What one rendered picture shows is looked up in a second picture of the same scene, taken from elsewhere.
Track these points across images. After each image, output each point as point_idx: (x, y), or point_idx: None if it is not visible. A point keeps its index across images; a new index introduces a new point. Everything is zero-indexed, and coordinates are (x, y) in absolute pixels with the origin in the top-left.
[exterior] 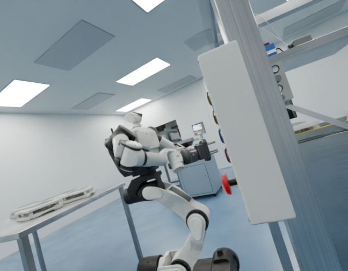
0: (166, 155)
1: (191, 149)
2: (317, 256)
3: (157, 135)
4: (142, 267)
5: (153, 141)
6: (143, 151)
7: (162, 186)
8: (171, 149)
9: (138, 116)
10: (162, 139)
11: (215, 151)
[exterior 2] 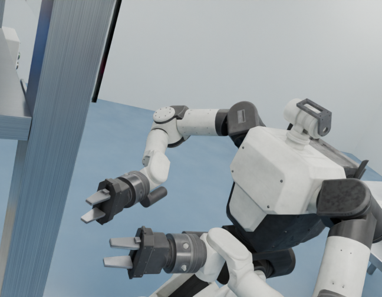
0: (145, 154)
1: (121, 175)
2: None
3: (320, 207)
4: None
5: (252, 178)
6: (153, 126)
7: (222, 267)
8: (151, 159)
9: (308, 116)
10: (329, 241)
11: (85, 214)
